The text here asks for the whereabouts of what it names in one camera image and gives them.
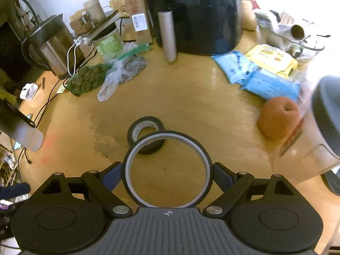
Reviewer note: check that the plastic wrap roll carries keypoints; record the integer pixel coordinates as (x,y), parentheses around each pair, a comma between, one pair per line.
(297,32)

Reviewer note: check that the beige lidded jar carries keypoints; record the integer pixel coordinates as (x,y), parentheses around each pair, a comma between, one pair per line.
(94,9)

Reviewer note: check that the yellow wipes packet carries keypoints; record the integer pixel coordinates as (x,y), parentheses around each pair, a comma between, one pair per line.
(271,58)

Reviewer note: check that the clear plastic bag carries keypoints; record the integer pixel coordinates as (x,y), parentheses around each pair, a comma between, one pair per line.
(111,79)

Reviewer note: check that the green net bag of produce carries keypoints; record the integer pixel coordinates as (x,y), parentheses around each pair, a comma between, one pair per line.
(87,78)

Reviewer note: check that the black tape roll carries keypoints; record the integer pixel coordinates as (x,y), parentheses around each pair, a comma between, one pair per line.
(132,135)

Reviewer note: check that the dark frosted shaker bottle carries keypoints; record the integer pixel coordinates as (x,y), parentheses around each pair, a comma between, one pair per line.
(18,130)

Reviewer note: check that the grey cardboard tube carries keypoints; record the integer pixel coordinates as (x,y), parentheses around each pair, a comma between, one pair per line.
(167,37)

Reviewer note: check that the green label container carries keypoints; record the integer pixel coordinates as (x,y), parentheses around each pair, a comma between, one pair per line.
(109,45)

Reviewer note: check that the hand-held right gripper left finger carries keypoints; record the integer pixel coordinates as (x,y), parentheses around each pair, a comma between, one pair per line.
(114,176)

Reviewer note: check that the black round disc base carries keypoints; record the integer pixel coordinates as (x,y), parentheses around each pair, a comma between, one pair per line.
(333,183)

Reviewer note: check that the clear shaker bottle grey lid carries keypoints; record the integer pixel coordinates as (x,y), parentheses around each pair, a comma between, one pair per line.
(326,103)

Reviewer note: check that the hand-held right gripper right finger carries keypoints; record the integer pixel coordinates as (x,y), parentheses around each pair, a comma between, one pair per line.
(221,176)

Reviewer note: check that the orange apple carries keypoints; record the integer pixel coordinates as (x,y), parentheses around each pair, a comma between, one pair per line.
(277,118)

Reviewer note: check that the red print cardboard box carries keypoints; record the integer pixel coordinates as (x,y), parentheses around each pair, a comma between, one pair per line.
(136,8)

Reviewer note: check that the black air fryer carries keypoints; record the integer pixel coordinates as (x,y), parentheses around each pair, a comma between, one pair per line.
(194,16)

